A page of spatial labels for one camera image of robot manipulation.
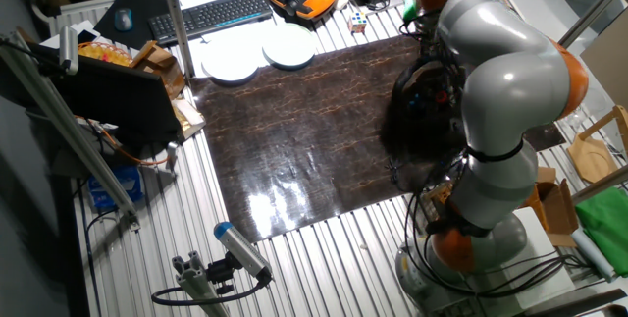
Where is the dark brown marble mat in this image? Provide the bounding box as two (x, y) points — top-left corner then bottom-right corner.
(189, 34), (568, 244)

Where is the gold and white snack packet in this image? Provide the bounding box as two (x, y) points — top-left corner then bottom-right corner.
(169, 96), (207, 140)

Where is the white plate with green rim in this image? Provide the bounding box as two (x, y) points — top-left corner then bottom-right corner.
(261, 22), (319, 71)

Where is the silver camera with blue end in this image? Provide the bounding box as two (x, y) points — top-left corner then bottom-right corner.
(213, 221), (275, 282)

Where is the black camera cable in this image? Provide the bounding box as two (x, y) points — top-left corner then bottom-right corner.
(150, 277), (269, 307)

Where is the aluminium profile bar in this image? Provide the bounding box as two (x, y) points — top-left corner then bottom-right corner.
(571, 164), (628, 205)
(0, 31), (141, 230)

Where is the black mouse pad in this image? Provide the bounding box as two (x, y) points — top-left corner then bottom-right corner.
(92, 0), (171, 51)

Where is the green cloth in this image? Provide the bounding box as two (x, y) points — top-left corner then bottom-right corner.
(573, 186), (628, 279)

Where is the thin orange cable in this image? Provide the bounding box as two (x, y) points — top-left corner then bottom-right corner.
(73, 113), (171, 167)

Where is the plain white round plate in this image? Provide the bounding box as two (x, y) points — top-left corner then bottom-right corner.
(200, 41), (261, 85)

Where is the black computer keyboard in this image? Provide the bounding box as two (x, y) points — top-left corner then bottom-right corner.
(146, 0), (275, 47)

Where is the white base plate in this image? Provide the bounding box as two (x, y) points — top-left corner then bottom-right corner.
(490, 206), (576, 308)

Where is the brown paper bag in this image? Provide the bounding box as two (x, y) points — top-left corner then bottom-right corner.
(130, 39), (187, 100)

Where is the plain silver camera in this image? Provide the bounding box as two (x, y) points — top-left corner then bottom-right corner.
(58, 25), (80, 77)

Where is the Rubik's cube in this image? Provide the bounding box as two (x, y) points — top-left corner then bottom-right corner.
(347, 11), (369, 34)

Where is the grey blue computer mouse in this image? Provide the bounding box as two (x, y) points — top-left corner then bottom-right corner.
(113, 7), (134, 33)

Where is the black monitor panel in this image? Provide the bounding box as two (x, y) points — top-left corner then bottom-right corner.
(48, 54), (183, 146)

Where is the brown cardboard panel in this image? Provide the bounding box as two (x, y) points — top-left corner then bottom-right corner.
(578, 20), (628, 112)

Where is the black racing steering wheel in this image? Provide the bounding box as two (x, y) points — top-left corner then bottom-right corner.
(390, 54), (467, 154)

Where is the aluminium profile post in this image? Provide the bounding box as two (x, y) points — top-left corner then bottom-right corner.
(551, 0), (628, 56)
(156, 0), (197, 80)

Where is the open cardboard box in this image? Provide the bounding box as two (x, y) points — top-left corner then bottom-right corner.
(519, 167), (581, 249)

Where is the white paper roll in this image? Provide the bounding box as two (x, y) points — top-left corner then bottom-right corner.
(568, 228), (617, 284)

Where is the grey camera mount profile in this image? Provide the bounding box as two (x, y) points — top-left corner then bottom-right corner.
(171, 250), (232, 317)

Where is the blue plastic packet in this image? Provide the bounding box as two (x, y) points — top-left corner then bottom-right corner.
(86, 164), (146, 213)

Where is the light wooden stand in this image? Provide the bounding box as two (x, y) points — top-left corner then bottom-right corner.
(566, 104), (628, 185)

